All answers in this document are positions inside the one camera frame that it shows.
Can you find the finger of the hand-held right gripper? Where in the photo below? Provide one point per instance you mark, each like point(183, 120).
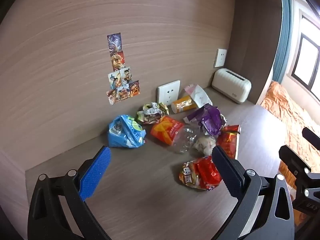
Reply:
point(291, 158)
point(311, 137)

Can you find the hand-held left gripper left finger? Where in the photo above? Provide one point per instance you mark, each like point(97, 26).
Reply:
point(96, 172)

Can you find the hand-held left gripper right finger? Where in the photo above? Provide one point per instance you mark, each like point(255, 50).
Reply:
point(228, 173)

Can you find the blue snack bag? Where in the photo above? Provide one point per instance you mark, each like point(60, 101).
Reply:
point(126, 132)

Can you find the purple snack bag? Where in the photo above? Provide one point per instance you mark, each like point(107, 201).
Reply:
point(210, 120)

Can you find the silver wrapper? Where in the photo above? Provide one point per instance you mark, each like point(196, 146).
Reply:
point(152, 113)

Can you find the red snack bag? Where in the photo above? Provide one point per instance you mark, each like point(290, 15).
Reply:
point(200, 173)

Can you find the red paper box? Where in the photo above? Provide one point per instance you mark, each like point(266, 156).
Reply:
point(228, 141)

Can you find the bed with orange blanket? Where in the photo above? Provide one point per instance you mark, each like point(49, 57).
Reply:
point(287, 110)

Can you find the crumpled tissue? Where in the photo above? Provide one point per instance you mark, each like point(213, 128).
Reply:
point(206, 145)

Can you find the clear plastic bottle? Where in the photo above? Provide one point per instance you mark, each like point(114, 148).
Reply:
point(183, 140)

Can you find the orange snack bag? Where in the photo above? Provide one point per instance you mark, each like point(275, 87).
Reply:
point(165, 130)

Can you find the dark framed window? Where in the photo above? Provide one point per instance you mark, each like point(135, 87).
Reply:
point(306, 57)

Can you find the orange plastic bottle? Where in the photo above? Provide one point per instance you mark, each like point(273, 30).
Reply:
point(185, 104)

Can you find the white pink paper packet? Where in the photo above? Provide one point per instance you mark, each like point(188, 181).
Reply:
point(198, 95)

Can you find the cream toaster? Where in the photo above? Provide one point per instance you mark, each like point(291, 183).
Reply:
point(231, 85)

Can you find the blue curtain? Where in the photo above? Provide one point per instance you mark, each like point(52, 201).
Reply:
point(282, 42)

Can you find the group of picture cards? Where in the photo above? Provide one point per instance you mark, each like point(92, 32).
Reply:
point(120, 73)

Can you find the white wall socket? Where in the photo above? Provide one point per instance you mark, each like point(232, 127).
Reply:
point(168, 92)

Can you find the white wall switch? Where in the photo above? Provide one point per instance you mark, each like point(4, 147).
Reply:
point(220, 58)

